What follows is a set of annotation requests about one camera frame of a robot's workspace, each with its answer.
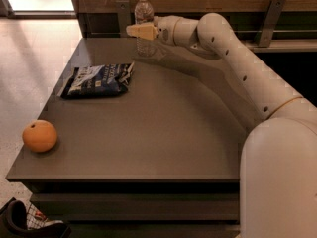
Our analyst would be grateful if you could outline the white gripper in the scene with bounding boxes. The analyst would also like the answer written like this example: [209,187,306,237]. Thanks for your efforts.
[126,16,180,46]

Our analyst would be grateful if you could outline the clear plastic water bottle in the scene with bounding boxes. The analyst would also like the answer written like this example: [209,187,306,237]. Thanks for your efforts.
[134,0,156,57]

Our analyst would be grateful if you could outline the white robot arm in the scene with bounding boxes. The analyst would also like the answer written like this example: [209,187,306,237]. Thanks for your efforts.
[126,13,317,238]

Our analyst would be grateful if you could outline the blue chip bag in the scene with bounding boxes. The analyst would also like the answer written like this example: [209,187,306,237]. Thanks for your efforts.
[60,63,134,99]

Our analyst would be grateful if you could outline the grey table with drawers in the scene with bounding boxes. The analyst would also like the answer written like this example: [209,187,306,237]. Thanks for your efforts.
[7,39,257,238]

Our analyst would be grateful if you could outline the orange fruit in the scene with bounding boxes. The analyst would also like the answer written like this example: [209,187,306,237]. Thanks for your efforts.
[22,120,57,153]

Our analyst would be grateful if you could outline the black bin with mesh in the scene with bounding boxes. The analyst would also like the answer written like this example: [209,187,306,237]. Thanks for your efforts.
[0,197,71,238]

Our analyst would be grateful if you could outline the left metal wall bracket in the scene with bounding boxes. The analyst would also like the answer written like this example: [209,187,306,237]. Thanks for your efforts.
[116,0,132,38]

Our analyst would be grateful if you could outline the metal wall bracket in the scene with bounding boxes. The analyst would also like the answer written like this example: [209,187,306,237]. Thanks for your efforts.
[116,0,132,38]
[256,0,286,48]

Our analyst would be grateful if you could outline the horizontal metal rail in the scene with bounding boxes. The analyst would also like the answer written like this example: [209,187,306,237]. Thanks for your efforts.
[90,30,317,39]

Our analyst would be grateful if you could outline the right metal wall bracket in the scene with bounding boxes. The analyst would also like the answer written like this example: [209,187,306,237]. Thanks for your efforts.
[256,0,286,48]

